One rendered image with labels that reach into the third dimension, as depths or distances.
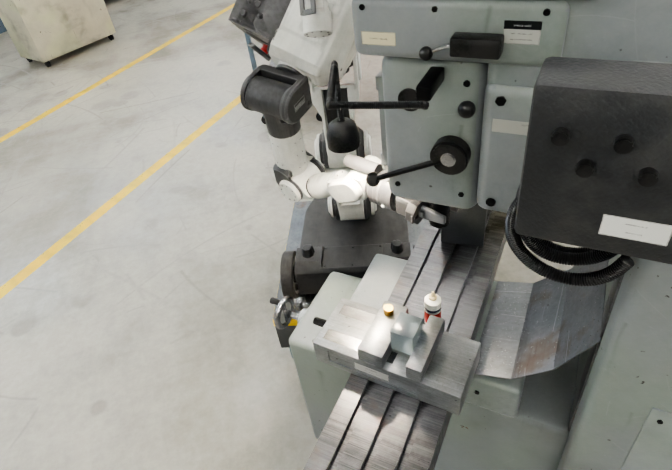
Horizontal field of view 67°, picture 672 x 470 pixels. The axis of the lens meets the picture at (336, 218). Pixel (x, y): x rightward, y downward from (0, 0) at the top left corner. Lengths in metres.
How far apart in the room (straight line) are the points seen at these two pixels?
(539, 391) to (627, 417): 0.33
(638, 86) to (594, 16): 0.25
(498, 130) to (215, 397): 1.88
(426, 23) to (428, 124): 0.19
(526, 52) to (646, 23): 0.15
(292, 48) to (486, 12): 0.60
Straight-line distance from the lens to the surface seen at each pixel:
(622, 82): 0.59
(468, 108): 0.88
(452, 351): 1.17
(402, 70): 0.92
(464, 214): 1.43
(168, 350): 2.70
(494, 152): 0.92
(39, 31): 6.91
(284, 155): 1.40
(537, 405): 1.45
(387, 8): 0.87
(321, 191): 1.40
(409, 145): 0.99
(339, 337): 1.20
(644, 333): 1.00
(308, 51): 1.29
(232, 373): 2.50
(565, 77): 0.59
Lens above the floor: 1.97
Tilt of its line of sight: 39 degrees down
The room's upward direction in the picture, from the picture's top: 8 degrees counter-clockwise
